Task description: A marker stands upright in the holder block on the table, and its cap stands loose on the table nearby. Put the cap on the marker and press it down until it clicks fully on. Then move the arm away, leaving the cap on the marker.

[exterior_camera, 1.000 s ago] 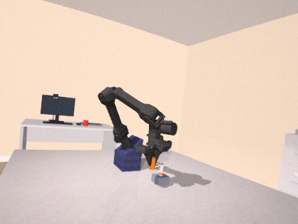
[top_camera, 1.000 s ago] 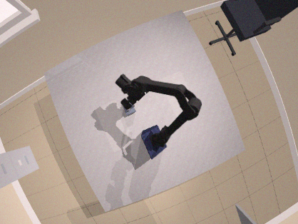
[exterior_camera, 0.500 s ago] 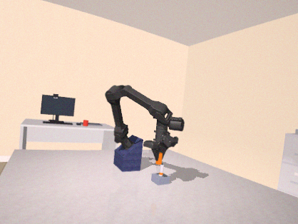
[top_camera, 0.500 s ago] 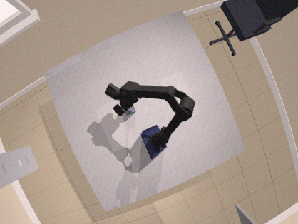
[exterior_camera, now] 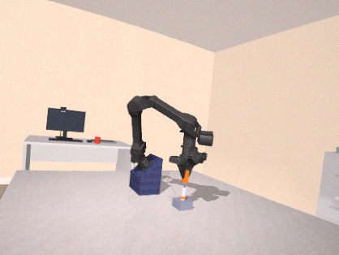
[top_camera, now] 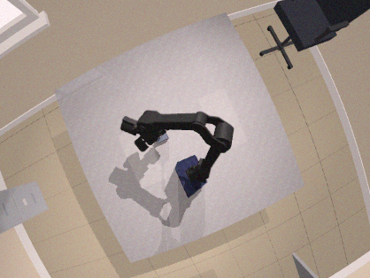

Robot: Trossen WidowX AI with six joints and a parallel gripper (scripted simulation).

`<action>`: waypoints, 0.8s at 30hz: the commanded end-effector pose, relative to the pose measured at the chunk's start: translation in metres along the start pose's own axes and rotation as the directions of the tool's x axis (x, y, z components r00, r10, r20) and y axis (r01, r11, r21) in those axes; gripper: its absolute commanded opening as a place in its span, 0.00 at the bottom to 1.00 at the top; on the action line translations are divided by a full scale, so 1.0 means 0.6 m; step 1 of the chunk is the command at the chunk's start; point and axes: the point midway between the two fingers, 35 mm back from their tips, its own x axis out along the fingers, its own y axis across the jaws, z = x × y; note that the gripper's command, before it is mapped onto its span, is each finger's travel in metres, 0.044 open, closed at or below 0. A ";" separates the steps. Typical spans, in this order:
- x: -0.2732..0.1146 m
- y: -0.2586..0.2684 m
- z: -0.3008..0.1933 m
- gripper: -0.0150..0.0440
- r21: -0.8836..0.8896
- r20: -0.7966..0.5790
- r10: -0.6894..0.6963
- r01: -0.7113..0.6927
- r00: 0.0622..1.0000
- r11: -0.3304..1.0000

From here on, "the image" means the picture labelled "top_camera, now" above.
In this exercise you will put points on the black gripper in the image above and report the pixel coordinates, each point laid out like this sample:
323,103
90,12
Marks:
141,144

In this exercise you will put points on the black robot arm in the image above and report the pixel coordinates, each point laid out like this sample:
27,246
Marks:
152,121

